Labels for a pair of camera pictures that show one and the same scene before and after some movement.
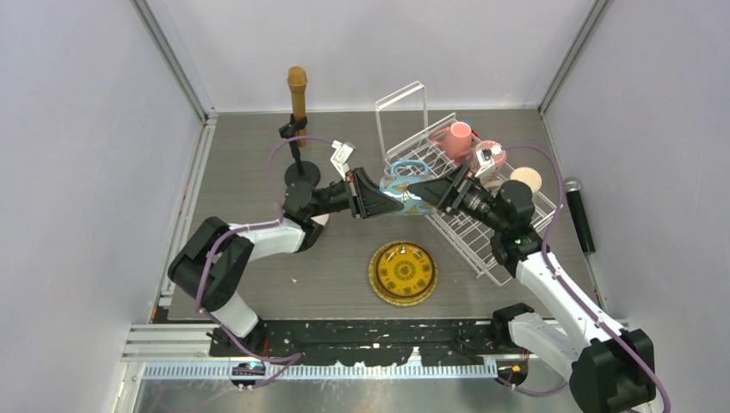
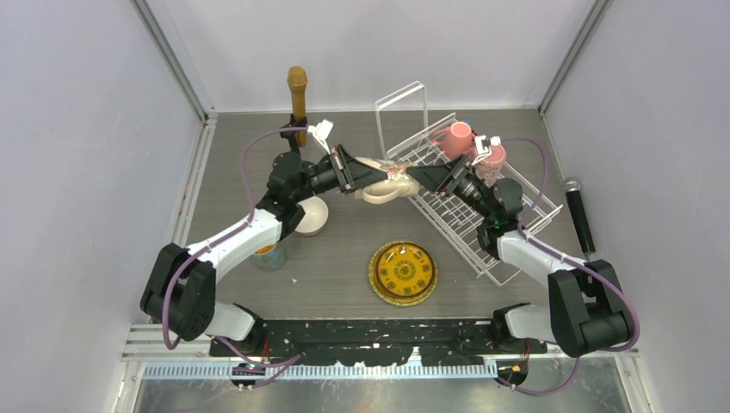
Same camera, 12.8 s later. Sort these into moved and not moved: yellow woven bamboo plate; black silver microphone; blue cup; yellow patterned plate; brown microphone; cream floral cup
Moved: blue cup; cream floral cup
Not moved: yellow patterned plate; brown microphone; black silver microphone; yellow woven bamboo plate
